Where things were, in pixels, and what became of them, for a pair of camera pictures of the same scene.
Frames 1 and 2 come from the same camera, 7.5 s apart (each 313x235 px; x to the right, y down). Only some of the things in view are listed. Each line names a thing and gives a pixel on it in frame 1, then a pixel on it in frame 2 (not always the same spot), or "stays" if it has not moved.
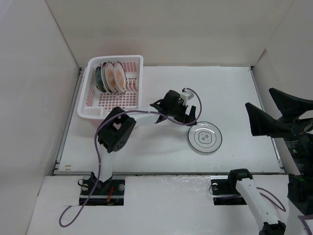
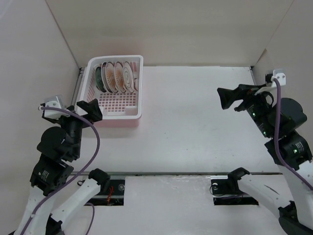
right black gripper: x=289 y=124 -> x=246 y=91
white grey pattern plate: x=205 y=137 -> x=128 y=77
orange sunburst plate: x=120 y=77 stays
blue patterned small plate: x=99 y=80 stays
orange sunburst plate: x=111 y=77 stays
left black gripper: x=183 y=118 -> x=93 y=108
